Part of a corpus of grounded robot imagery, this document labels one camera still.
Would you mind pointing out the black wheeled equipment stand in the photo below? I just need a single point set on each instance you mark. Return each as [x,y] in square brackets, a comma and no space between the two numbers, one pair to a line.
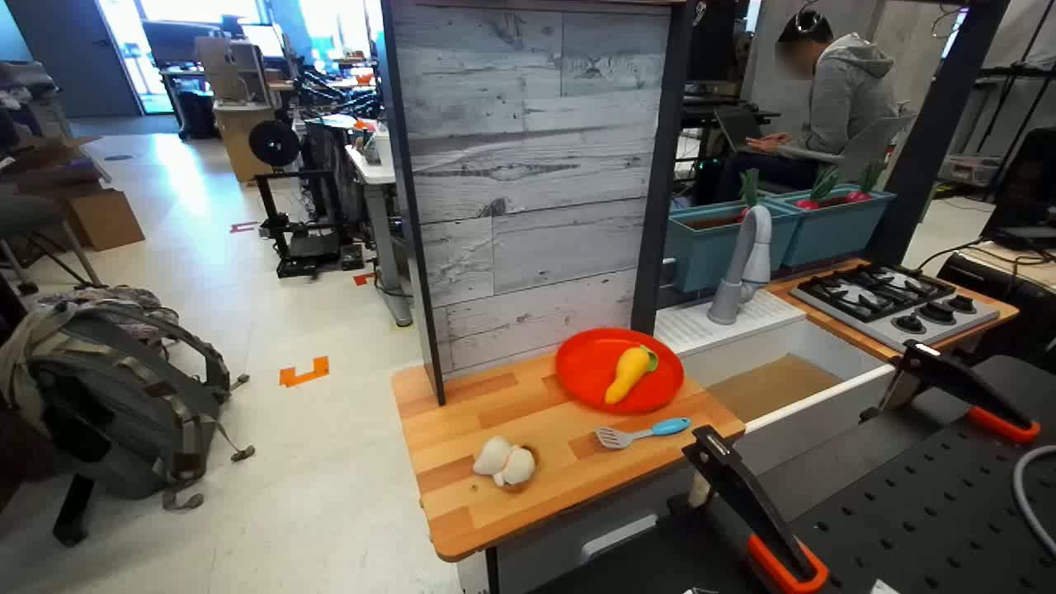
[302,234]

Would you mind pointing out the blue plastic bin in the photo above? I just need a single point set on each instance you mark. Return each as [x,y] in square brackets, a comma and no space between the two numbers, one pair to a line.
[705,242]
[835,225]

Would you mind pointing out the white toy sink unit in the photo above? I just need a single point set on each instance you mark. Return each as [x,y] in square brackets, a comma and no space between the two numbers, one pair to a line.
[727,320]

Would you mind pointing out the toy stove with black burners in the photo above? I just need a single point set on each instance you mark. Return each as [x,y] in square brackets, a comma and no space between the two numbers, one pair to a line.
[893,297]

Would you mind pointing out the brown cardboard box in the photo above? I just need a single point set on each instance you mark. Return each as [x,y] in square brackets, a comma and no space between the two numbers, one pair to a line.
[104,218]

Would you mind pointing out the grey backpack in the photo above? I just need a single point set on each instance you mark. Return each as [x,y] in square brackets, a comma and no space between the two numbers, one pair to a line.
[111,383]

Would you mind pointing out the white plush toy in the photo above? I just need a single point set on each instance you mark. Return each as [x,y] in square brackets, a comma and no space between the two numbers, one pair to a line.
[495,458]

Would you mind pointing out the dark diagonal frame post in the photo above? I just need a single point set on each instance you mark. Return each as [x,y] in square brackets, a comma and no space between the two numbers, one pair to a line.
[934,120]

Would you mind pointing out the red plastic bowl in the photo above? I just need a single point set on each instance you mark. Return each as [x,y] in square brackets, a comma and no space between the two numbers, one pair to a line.
[588,366]

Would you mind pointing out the black clamp with orange tip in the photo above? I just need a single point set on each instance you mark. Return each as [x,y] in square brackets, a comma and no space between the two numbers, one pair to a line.
[958,383]
[748,499]

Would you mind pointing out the grey lab desk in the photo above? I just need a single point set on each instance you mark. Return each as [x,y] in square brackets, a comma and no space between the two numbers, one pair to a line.
[380,210]

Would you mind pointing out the grey table drawer front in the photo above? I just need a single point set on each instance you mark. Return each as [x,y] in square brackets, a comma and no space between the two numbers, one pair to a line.
[573,531]

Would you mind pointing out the seated person in grey hoodie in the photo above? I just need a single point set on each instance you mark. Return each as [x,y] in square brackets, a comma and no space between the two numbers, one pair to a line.
[853,103]

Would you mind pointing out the grey toy faucet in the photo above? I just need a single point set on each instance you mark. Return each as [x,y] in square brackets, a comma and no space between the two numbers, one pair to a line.
[758,249]

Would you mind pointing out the grey wood plank backdrop panel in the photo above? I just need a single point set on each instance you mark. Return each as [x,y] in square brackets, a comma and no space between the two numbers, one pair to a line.
[528,166]

